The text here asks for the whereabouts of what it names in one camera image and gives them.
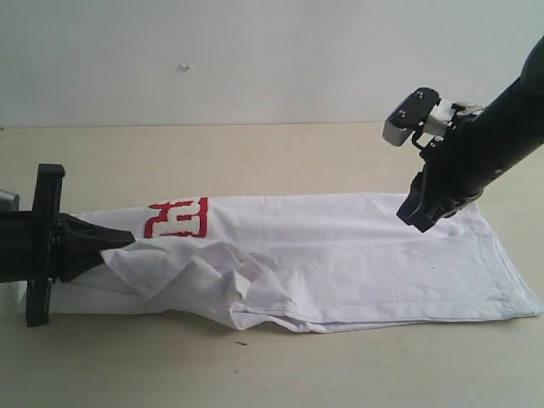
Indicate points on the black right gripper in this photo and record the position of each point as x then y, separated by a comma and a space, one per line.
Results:
471, 155

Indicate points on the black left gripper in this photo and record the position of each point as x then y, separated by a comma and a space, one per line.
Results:
79, 238

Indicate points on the white t-shirt red Chinese patch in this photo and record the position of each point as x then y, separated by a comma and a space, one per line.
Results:
310, 263

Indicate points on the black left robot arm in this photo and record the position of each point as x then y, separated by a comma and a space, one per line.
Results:
17, 246

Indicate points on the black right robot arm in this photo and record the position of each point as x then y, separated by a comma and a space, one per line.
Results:
521, 104

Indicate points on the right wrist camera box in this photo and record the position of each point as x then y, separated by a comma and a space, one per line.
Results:
422, 111

